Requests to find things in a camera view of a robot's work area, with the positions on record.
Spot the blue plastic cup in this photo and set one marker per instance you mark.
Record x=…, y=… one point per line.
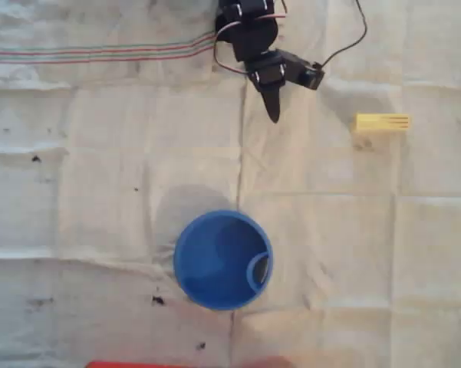
x=215, y=264

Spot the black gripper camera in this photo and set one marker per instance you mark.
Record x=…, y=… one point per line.
x=305, y=71

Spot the yellow rectangular block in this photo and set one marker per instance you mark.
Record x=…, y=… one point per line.
x=381, y=122

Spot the white striped cloth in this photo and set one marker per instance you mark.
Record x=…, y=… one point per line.
x=99, y=191

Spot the red object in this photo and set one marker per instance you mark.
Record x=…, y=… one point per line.
x=176, y=365

